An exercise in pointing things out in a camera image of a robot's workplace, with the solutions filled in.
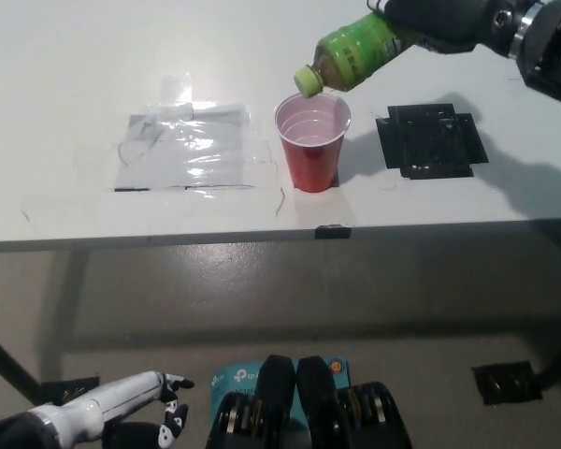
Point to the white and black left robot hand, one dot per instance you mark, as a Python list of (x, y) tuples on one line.
[(107, 402)]

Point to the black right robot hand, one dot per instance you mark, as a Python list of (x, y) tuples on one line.
[(444, 23)]

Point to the green tea bottle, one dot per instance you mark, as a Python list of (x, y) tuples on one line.
[(355, 51)]

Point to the red plastic cup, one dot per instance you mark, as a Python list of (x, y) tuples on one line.
[(313, 163)]

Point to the black table leg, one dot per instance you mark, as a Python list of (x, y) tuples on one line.
[(9, 365)]

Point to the large black tape patch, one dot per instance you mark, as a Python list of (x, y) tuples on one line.
[(430, 140)]

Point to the teal tp-link box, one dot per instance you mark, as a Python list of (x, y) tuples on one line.
[(234, 379)]

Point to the small black tape piece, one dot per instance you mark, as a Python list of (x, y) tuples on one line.
[(333, 232)]

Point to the clear plastic tape patch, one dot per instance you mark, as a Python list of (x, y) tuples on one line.
[(187, 154)]

